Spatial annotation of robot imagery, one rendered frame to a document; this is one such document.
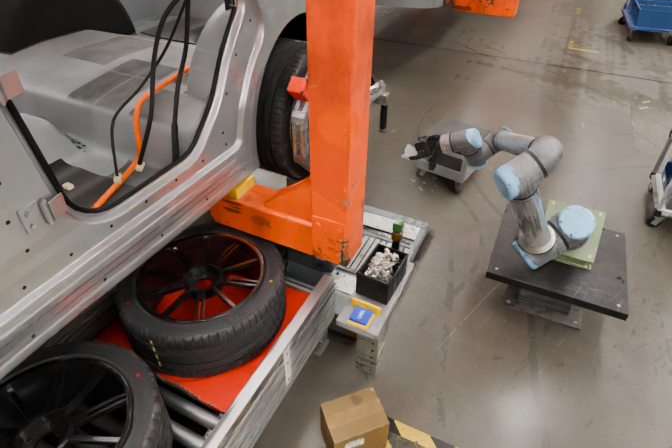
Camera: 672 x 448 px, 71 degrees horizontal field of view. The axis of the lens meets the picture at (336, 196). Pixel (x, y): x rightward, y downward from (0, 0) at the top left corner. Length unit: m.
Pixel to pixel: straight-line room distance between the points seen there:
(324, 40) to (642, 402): 1.98
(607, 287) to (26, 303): 2.23
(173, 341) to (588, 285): 1.79
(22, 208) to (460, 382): 1.79
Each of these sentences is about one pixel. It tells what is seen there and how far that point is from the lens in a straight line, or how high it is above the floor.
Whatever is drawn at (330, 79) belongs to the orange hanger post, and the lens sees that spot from 1.52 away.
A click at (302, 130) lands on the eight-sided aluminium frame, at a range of 2.08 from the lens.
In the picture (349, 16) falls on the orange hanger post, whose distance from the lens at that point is 1.44.
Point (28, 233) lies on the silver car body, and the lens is 1.43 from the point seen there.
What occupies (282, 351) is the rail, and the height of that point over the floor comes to 0.39.
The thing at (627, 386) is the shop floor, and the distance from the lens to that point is 2.57.
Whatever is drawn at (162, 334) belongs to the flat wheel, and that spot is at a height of 0.50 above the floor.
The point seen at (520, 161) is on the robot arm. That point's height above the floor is 1.04.
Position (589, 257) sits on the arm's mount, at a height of 0.37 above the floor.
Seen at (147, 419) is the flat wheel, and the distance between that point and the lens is 1.65.
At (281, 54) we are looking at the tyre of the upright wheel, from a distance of 2.20.
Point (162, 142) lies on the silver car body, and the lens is 2.05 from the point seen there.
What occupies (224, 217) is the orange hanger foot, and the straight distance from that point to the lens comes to 2.15.
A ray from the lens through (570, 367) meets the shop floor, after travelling 2.51.
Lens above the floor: 1.86
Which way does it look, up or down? 35 degrees down
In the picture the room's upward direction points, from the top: 1 degrees clockwise
